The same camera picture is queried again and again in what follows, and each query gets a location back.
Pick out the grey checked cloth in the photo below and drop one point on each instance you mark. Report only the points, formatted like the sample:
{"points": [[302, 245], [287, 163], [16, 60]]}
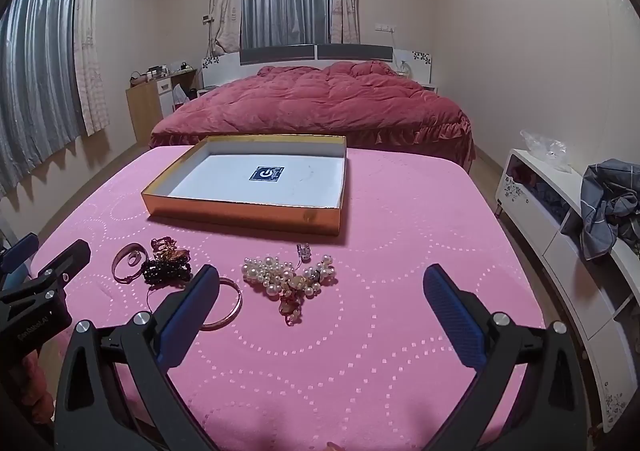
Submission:
{"points": [[602, 203]]}

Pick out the dark handbag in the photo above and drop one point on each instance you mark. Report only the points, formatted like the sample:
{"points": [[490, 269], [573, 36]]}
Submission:
{"points": [[140, 77]]}

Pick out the white wall socket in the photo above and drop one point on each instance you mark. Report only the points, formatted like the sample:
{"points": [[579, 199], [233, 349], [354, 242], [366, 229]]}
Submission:
{"points": [[385, 26]]}

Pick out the blue square sticker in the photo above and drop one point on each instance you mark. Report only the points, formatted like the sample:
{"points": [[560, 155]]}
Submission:
{"points": [[265, 174]]}

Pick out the wooden desk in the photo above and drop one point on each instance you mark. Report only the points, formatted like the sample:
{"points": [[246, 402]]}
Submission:
{"points": [[142, 111]]}

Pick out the gold cardboard box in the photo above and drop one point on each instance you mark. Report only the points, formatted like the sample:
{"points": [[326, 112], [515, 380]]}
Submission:
{"points": [[235, 203]]}

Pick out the bed with red duvet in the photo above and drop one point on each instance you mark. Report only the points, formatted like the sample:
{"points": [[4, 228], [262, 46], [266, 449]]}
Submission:
{"points": [[320, 101]]}

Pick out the white floral cabinet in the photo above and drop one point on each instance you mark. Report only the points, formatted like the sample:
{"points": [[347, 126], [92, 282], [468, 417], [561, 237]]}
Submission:
{"points": [[565, 251]]}

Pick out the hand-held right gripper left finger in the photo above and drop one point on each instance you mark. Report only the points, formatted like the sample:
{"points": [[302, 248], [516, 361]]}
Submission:
{"points": [[184, 322]]}

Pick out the clear plastic bag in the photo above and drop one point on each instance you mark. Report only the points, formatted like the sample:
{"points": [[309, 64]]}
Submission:
{"points": [[547, 148]]}

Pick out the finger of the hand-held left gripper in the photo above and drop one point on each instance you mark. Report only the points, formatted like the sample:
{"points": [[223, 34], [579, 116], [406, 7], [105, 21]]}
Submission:
{"points": [[19, 251], [67, 260]]}

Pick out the white red plastic bag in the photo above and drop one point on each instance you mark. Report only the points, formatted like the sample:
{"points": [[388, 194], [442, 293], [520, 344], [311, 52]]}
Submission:
{"points": [[180, 98]]}

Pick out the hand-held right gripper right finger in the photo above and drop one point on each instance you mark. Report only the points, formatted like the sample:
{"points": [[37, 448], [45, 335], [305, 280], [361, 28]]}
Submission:
{"points": [[456, 326]]}

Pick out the gold bangle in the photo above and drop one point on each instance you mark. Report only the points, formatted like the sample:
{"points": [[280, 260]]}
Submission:
{"points": [[235, 308]]}

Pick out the brown jewelry ornament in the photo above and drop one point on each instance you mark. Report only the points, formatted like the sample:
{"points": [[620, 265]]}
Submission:
{"points": [[172, 253]]}

